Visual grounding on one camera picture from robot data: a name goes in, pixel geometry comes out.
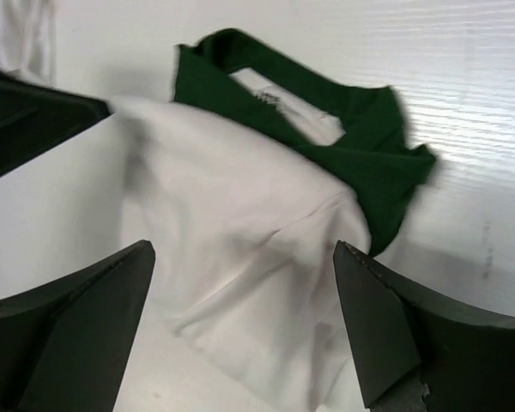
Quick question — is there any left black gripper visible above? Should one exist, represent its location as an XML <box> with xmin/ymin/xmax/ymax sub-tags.
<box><xmin>0</xmin><ymin>71</ymin><xmax>111</xmax><ymax>177</ymax></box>

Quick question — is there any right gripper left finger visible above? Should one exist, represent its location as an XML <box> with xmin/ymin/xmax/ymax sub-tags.
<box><xmin>0</xmin><ymin>240</ymin><xmax>155</xmax><ymax>411</ymax></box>

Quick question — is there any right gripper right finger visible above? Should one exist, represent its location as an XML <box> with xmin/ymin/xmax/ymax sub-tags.
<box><xmin>333</xmin><ymin>241</ymin><xmax>515</xmax><ymax>412</ymax></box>

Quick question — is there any white green raglan t shirt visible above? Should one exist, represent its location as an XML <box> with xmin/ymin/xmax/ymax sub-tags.
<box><xmin>112</xmin><ymin>28</ymin><xmax>436</xmax><ymax>411</ymax></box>

